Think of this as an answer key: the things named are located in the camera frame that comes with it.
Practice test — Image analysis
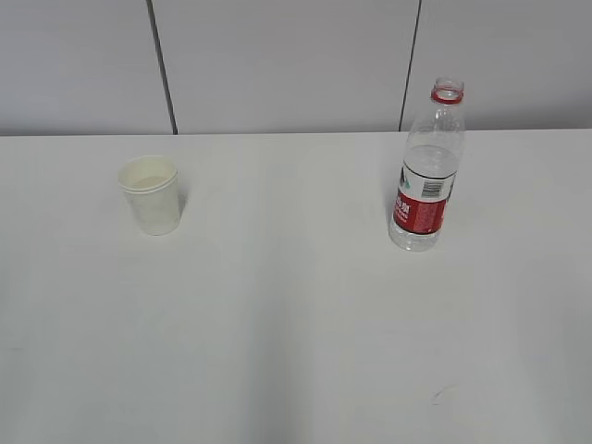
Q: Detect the white paper cup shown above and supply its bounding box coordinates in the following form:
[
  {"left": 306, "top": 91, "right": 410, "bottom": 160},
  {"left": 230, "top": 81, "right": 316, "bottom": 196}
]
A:
[{"left": 118, "top": 155, "right": 181, "bottom": 236}]

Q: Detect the clear water bottle red label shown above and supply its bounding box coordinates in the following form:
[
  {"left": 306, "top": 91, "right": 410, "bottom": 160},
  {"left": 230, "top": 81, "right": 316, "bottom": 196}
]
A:
[{"left": 388, "top": 78, "right": 465, "bottom": 252}]

